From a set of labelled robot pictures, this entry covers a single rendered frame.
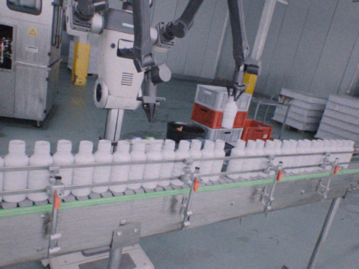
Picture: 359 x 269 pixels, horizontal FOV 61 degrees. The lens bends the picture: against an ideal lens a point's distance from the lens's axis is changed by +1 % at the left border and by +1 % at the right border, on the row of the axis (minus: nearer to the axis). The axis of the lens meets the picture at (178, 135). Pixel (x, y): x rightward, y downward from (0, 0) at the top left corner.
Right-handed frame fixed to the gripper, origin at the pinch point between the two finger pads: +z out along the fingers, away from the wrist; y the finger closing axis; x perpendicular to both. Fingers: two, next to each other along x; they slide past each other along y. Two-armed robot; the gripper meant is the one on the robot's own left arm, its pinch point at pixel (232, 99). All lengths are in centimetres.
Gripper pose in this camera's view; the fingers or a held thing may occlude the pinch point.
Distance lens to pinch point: 160.7
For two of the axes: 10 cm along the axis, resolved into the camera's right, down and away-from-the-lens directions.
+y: -4.9, -3.1, 8.1
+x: -8.4, -0.5, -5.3
